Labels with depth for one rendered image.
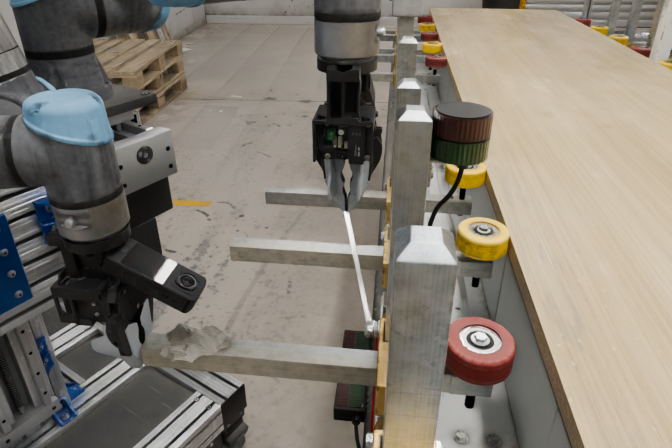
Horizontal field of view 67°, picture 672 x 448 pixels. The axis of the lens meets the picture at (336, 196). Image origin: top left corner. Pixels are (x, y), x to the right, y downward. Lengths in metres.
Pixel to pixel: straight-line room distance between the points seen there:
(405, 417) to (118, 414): 1.24
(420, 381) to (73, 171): 0.39
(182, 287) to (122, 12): 0.61
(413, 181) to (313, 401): 1.28
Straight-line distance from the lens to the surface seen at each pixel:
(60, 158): 0.57
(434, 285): 0.30
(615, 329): 0.72
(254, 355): 0.67
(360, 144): 0.60
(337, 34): 0.58
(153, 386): 1.59
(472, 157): 0.52
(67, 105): 0.56
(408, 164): 0.53
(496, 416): 0.95
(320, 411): 1.73
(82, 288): 0.66
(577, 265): 0.82
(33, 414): 1.42
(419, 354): 0.33
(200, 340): 0.68
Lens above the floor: 1.33
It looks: 28 degrees down
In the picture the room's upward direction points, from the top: straight up
